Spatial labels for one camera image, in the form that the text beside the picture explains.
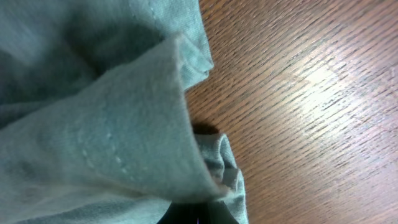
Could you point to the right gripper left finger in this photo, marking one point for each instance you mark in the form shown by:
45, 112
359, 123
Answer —
188, 213

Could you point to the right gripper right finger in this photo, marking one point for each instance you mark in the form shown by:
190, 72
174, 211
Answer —
219, 214

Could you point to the light blue t-shirt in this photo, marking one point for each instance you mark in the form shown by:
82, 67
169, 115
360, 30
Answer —
94, 122

